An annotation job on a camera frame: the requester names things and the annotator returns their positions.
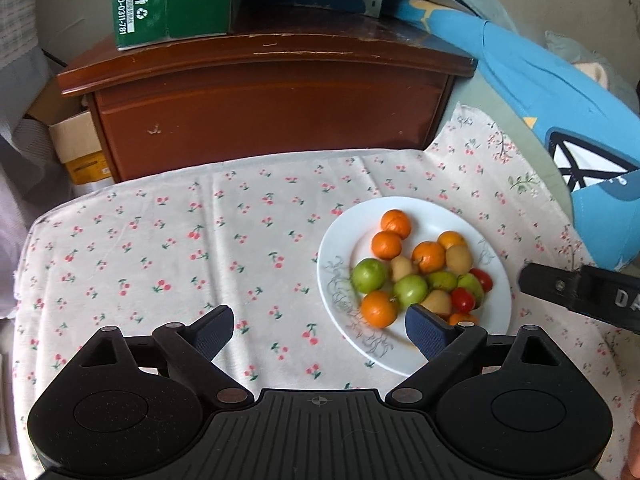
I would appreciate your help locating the small orange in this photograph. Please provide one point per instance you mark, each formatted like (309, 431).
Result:
(450, 239)
(386, 245)

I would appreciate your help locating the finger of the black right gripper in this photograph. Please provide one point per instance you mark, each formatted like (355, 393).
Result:
(549, 284)

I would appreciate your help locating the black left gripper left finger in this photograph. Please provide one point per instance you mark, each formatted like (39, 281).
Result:
(189, 351)

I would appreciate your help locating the brown kiwi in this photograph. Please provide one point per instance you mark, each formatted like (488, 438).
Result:
(400, 267)
(459, 259)
(439, 303)

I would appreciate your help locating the brown cardboard box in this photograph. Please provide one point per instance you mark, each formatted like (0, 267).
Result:
(74, 137)

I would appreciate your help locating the white floral plate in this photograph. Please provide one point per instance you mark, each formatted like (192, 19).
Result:
(348, 241)

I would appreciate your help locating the green jujube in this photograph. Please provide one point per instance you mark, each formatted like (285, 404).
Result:
(412, 289)
(442, 280)
(368, 275)
(472, 284)

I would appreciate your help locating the blue shark plush pillow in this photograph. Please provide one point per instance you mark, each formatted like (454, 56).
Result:
(592, 136)

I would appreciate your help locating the cherry print tablecloth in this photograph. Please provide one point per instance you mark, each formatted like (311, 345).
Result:
(247, 234)

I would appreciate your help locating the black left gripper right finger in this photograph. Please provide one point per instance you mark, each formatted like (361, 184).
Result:
(452, 352)

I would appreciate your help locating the dark wooden cabinet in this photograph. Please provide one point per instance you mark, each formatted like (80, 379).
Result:
(307, 80)

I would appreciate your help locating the red cherry tomato top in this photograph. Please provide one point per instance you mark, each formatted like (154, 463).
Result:
(483, 278)

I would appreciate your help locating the right hand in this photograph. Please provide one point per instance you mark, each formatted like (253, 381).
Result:
(631, 469)

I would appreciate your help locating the red cherry tomato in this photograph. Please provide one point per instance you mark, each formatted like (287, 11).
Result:
(462, 300)
(483, 278)

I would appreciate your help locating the large orange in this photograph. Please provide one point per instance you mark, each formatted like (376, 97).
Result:
(461, 317)
(378, 309)

